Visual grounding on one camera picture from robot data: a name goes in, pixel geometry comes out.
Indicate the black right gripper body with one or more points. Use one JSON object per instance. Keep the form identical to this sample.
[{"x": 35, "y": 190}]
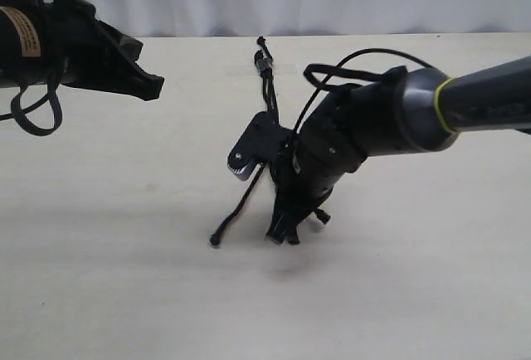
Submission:
[{"x": 302, "y": 180}]

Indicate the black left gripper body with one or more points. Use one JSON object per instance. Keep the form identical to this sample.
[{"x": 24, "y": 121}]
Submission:
[{"x": 88, "y": 45}]

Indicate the clear tape strip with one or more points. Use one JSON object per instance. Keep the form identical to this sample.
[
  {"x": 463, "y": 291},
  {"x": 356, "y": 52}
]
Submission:
[{"x": 251, "y": 70}]

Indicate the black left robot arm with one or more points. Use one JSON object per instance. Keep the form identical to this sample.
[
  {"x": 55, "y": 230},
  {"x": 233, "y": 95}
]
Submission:
[{"x": 28, "y": 47}]

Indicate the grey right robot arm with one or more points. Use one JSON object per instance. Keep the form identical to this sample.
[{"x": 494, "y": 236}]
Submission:
[{"x": 398, "y": 112}]

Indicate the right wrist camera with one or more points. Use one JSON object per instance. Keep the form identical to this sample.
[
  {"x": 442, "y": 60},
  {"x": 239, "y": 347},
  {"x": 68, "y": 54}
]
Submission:
[{"x": 261, "y": 142}]

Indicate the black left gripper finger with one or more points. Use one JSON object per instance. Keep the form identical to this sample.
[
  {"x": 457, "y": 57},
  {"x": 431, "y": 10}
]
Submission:
[{"x": 125, "y": 78}]

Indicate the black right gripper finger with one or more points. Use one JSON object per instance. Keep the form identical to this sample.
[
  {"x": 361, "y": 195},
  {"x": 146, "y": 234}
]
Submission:
[
  {"x": 294, "y": 217},
  {"x": 276, "y": 232}
]

